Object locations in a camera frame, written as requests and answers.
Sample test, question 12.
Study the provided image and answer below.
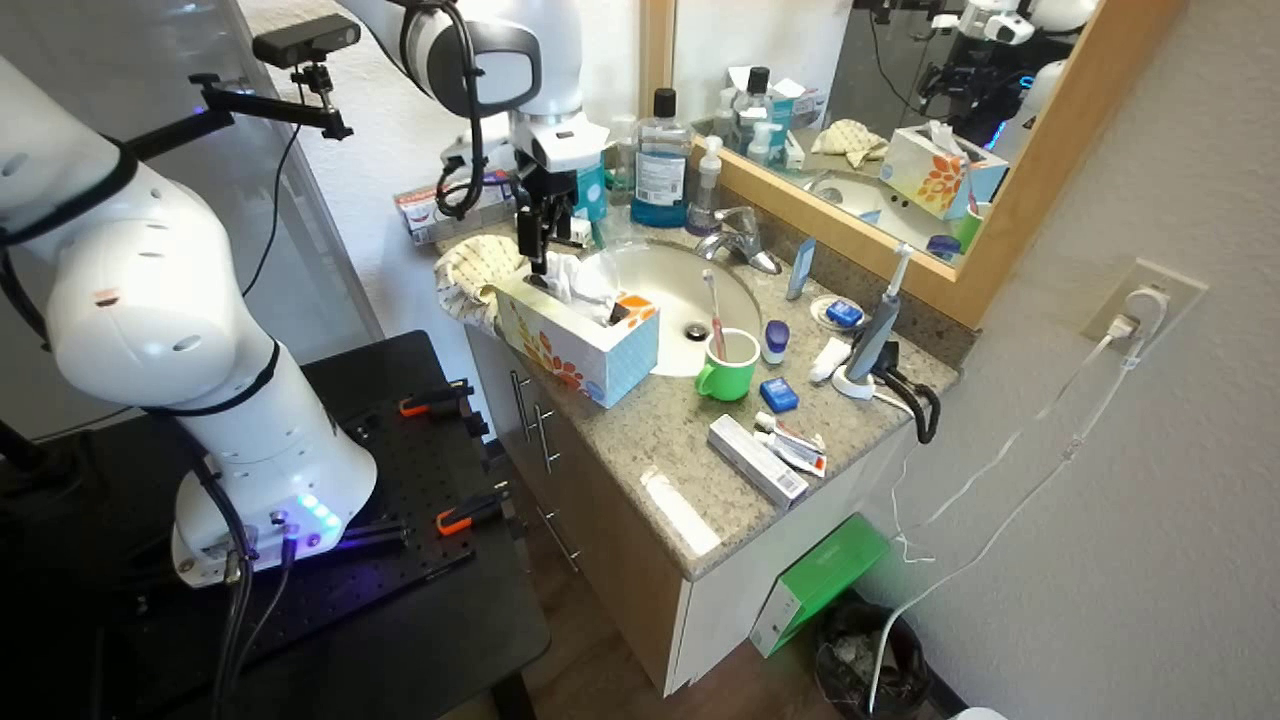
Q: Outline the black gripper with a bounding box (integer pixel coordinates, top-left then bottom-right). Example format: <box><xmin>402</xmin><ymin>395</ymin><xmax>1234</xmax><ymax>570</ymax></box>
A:
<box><xmin>511</xmin><ymin>128</ymin><xmax>582</xmax><ymax>293</ymax></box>

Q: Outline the white cloth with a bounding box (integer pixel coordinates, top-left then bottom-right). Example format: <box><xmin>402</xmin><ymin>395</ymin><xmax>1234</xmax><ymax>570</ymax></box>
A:
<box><xmin>546</xmin><ymin>253</ymin><xmax>624</xmax><ymax>320</ymax></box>

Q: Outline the patterned tissue box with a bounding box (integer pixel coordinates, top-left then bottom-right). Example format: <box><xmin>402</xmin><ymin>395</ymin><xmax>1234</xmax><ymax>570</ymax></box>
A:
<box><xmin>487</xmin><ymin>254</ymin><xmax>666</xmax><ymax>411</ymax></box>

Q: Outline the white sink basin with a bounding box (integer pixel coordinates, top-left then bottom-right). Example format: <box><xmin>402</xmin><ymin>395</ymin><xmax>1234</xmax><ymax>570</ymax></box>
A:
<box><xmin>592</xmin><ymin>237</ymin><xmax>773</xmax><ymax>385</ymax></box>

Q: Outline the white toothpaste box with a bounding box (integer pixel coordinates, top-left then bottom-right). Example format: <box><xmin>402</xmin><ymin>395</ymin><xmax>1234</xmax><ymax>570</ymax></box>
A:
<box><xmin>703</xmin><ymin>411</ymin><xmax>815</xmax><ymax>507</ymax></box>

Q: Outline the green cardboard box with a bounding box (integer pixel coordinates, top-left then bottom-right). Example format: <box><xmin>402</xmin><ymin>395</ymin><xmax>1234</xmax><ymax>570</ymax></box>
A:
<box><xmin>747</xmin><ymin>511</ymin><xmax>897</xmax><ymax>659</ymax></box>

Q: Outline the pale rubber glove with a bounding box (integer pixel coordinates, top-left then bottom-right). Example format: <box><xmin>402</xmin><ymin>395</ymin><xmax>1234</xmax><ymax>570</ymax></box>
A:
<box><xmin>433</xmin><ymin>232</ymin><xmax>533</xmax><ymax>331</ymax></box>

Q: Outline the teal bottle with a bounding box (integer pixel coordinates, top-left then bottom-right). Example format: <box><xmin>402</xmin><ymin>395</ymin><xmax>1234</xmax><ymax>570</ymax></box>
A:
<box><xmin>572</xmin><ymin>156</ymin><xmax>622</xmax><ymax>253</ymax></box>

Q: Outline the blue mouthwash bottle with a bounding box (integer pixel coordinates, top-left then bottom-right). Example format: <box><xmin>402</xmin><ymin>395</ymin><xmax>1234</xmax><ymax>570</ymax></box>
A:
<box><xmin>629</xmin><ymin>83</ymin><xmax>698</xmax><ymax>232</ymax></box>

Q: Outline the small white soap bottle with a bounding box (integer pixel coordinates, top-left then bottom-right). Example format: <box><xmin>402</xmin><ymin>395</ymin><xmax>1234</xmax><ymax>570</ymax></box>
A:
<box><xmin>684</xmin><ymin>133</ymin><xmax>729</xmax><ymax>238</ymax></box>

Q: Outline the orange clamp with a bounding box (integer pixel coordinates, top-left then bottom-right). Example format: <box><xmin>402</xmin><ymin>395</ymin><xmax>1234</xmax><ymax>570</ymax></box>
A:
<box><xmin>427</xmin><ymin>482</ymin><xmax>522</xmax><ymax>544</ymax></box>
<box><xmin>392</xmin><ymin>378</ymin><xmax>481</xmax><ymax>424</ymax></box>

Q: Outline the toothbrush in mug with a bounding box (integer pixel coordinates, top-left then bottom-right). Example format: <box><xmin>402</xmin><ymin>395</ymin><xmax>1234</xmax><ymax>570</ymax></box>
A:
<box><xmin>698</xmin><ymin>265</ymin><xmax>733</xmax><ymax>363</ymax></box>

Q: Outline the chrome faucet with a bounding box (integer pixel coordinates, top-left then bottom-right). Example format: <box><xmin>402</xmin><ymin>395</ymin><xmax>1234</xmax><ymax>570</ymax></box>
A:
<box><xmin>693</xmin><ymin>203</ymin><xmax>783</xmax><ymax>279</ymax></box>

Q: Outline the green mug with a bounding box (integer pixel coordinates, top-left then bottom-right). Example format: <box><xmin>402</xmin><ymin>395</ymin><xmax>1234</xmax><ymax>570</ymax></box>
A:
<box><xmin>693</xmin><ymin>322</ymin><xmax>764</xmax><ymax>407</ymax></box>

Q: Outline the blue white round case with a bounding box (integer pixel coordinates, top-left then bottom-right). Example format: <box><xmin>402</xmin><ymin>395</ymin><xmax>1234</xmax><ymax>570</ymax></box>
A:
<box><xmin>761</xmin><ymin>315</ymin><xmax>795</xmax><ymax>370</ymax></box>

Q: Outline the blue razor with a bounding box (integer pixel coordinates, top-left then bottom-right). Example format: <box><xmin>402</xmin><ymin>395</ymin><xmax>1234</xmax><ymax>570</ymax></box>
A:
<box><xmin>783</xmin><ymin>237</ymin><xmax>819</xmax><ymax>303</ymax></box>

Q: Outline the blue floss container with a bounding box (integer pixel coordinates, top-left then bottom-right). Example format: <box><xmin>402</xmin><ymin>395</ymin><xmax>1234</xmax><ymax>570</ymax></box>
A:
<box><xmin>819</xmin><ymin>295</ymin><xmax>872</xmax><ymax>335</ymax></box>
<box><xmin>756</xmin><ymin>375</ymin><xmax>805</xmax><ymax>417</ymax></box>

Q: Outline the white flat bar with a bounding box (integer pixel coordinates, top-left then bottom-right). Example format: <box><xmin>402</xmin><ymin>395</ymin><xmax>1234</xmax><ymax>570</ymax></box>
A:
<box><xmin>635</xmin><ymin>462</ymin><xmax>729</xmax><ymax>562</ymax></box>

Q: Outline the small white tube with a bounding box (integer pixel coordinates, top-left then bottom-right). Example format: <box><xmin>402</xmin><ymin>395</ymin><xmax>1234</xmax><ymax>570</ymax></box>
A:
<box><xmin>808</xmin><ymin>331</ymin><xmax>856</xmax><ymax>386</ymax></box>

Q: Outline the wooden vanity cabinet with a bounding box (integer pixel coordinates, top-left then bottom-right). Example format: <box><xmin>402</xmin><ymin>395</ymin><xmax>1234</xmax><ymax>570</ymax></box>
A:
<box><xmin>465</xmin><ymin>322</ymin><xmax>925</xmax><ymax>701</ymax></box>

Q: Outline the toothpaste tube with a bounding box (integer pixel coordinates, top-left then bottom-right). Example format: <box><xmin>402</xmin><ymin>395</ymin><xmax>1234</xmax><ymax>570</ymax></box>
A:
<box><xmin>753</xmin><ymin>407</ymin><xmax>835</xmax><ymax>482</ymax></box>

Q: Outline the electric toothbrush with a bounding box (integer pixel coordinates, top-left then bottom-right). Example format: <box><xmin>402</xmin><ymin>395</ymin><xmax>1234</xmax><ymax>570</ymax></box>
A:
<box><xmin>830</xmin><ymin>242</ymin><xmax>922</xmax><ymax>405</ymax></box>

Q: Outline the black robot table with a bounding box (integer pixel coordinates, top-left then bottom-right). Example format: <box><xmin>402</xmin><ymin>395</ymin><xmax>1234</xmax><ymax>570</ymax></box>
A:
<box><xmin>0</xmin><ymin>329</ymin><xmax>557</xmax><ymax>720</ymax></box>

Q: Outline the wood framed mirror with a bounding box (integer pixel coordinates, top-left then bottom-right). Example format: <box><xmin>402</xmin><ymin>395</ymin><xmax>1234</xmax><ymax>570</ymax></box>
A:
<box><xmin>635</xmin><ymin>0</ymin><xmax>1193</xmax><ymax>331</ymax></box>

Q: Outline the black trash can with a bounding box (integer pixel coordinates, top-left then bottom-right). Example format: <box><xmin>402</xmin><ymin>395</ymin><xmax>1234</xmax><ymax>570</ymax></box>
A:
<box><xmin>808</xmin><ymin>591</ymin><xmax>959</xmax><ymax>720</ymax></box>

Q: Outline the white plug adapter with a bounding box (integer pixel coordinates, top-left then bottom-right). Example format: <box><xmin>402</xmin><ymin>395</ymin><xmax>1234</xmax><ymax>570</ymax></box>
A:
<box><xmin>1101</xmin><ymin>283</ymin><xmax>1173</xmax><ymax>361</ymax></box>

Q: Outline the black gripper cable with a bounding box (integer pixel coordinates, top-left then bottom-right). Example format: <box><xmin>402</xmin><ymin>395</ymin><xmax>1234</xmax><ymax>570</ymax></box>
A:
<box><xmin>433</xmin><ymin>112</ymin><xmax>492</xmax><ymax>223</ymax></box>

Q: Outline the black camera cable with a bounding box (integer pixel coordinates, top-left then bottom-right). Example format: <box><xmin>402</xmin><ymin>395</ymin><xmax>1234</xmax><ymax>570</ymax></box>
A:
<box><xmin>237</xmin><ymin>121</ymin><xmax>305</xmax><ymax>303</ymax></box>

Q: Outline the black camera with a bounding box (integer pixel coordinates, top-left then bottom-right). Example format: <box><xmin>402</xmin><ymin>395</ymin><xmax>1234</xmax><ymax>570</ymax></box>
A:
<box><xmin>247</xmin><ymin>11</ymin><xmax>365</xmax><ymax>69</ymax></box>

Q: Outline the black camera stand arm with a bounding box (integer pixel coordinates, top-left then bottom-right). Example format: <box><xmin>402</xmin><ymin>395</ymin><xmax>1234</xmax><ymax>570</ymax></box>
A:
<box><xmin>118</xmin><ymin>69</ymin><xmax>360</xmax><ymax>167</ymax></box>

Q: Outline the black charger cable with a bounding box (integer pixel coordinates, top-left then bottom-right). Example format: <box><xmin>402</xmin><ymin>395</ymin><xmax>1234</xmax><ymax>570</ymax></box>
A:
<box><xmin>872</xmin><ymin>335</ymin><xmax>946</xmax><ymax>447</ymax></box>

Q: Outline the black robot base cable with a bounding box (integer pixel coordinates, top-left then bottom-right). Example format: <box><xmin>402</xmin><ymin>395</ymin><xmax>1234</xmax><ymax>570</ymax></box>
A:
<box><xmin>198</xmin><ymin>452</ymin><xmax>305</xmax><ymax>720</ymax></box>

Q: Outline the white power cable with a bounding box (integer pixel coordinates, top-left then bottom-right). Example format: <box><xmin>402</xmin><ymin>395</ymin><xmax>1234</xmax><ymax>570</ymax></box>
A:
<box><xmin>885</xmin><ymin>315</ymin><xmax>1138</xmax><ymax>570</ymax></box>
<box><xmin>865</xmin><ymin>331</ymin><xmax>1168</xmax><ymax>720</ymax></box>

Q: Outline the white wall outlet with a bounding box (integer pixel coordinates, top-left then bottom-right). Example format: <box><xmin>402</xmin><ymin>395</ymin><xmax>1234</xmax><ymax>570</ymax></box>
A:
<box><xmin>1080</xmin><ymin>253</ymin><xmax>1216</xmax><ymax>357</ymax></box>

